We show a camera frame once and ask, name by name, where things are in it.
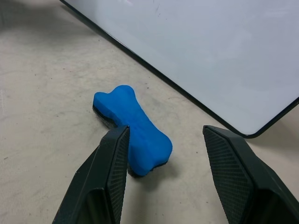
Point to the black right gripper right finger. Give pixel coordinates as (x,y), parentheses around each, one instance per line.
(243,177)

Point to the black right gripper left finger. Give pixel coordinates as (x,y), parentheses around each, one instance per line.
(100,177)

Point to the blue bone-shaped eraser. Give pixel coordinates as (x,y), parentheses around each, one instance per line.
(136,126)

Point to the black-framed whiteboard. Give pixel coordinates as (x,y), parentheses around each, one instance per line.
(198,58)

